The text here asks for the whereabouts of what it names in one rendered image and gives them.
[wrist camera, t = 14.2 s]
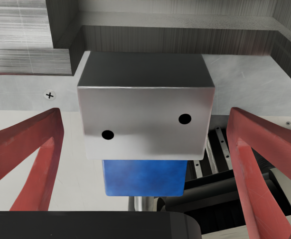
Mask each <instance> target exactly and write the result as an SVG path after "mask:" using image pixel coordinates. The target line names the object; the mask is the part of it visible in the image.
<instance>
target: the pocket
mask: <svg viewBox="0 0 291 239"><path fill-rule="evenodd" d="M46 6H47V14H48V20H49V26H50V32H51V37H52V43H53V48H55V49H69V55H70V62H71V70H72V75H73V76H74V74H75V72H76V70H77V68H78V66H79V63H80V61H81V59H82V56H83V54H84V52H85V51H97V52H134V53H172V54H209V55H263V56H271V57H272V58H273V60H274V61H275V62H276V63H277V64H278V65H279V66H280V67H281V68H282V70H283V71H284V72H285V73H286V74H287V75H288V76H289V77H290V78H291V0H46Z"/></svg>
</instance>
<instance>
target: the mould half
mask: <svg viewBox="0 0 291 239"><path fill-rule="evenodd" d="M0 75H36V76H73V75H72V70H71V62H70V55H69V49H55V48H53V43H52V37H51V32H50V26H49V20H48V14H47V6H46V0H0Z"/></svg>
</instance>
